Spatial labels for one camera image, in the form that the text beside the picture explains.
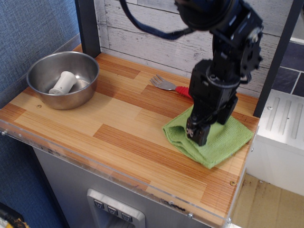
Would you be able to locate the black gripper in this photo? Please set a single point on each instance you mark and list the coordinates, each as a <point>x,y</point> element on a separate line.
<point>212,87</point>

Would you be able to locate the green cloth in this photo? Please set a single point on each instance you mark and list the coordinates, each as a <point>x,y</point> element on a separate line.
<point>222,141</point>

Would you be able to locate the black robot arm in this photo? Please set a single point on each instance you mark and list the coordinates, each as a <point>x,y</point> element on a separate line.
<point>237,31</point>

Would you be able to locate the clear acrylic table edge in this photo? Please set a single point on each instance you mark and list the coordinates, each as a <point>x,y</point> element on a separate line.
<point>143,171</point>

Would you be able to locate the white toy sink drainboard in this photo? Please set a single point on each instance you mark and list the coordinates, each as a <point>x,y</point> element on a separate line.
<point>277,154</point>

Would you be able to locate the silver button control panel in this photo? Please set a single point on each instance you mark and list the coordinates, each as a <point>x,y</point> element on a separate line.
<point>108,212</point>

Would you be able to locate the white salt shaker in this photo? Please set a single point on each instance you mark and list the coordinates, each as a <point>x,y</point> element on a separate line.
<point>64,84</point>

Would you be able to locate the stainless steel bowl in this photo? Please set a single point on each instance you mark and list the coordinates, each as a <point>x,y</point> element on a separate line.
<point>43,75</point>

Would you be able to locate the yellow black object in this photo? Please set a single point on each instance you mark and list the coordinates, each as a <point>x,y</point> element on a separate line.
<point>10,218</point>

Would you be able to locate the fork with red handle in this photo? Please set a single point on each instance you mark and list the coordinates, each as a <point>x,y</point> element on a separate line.
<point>163,84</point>

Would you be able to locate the dark right shelf post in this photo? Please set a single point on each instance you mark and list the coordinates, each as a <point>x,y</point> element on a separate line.
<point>291,20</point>

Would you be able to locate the dark shelf post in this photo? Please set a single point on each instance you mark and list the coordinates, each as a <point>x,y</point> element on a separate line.
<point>87,23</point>
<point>291,20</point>

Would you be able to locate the dark left shelf post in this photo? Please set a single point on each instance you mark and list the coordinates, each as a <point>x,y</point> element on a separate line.
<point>87,23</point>

